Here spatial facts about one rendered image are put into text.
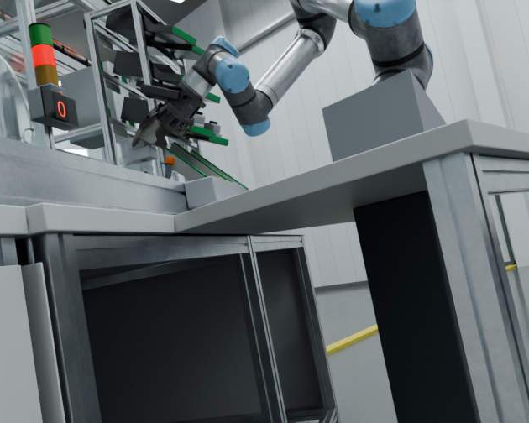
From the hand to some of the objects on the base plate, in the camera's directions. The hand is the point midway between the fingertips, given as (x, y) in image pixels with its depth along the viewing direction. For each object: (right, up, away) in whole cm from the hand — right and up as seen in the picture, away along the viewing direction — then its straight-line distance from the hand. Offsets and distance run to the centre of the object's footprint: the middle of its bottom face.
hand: (138, 142), depth 132 cm
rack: (+3, -31, +35) cm, 47 cm away
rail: (+13, -22, -33) cm, 42 cm away
